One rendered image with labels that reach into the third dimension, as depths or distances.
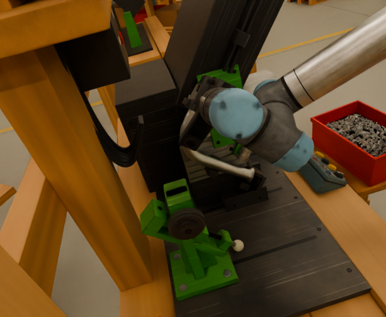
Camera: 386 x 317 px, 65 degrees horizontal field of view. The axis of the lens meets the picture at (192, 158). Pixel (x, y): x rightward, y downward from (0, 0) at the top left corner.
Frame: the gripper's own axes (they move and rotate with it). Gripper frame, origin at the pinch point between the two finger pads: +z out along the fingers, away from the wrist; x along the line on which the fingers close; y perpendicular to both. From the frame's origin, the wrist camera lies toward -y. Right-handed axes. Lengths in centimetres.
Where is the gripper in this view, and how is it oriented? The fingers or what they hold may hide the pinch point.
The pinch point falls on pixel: (196, 107)
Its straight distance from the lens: 80.3
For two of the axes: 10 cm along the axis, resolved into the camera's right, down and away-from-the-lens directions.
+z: -1.5, -2.5, 9.6
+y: 4.3, -8.9, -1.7
